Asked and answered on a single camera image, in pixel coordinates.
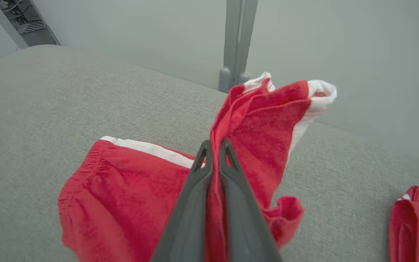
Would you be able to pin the red shorts white stripe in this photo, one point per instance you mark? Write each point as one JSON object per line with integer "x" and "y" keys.
{"x": 122, "y": 196}

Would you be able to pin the grey fabric sofa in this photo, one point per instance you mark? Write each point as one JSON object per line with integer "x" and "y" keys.
{"x": 31, "y": 127}

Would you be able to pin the grey partition post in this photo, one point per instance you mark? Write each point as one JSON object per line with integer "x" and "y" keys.
{"x": 249, "y": 36}
{"x": 231, "y": 36}

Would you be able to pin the red jersey number 23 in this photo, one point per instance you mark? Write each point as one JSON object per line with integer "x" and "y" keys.
{"x": 416, "y": 225}

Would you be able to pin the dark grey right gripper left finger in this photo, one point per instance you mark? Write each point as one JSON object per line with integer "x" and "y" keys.
{"x": 187, "y": 218}

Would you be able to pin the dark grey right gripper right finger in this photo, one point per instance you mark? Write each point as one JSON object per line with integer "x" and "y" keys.
{"x": 246, "y": 225}

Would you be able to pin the grey equipment rack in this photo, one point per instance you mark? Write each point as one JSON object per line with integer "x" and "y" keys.
{"x": 31, "y": 25}

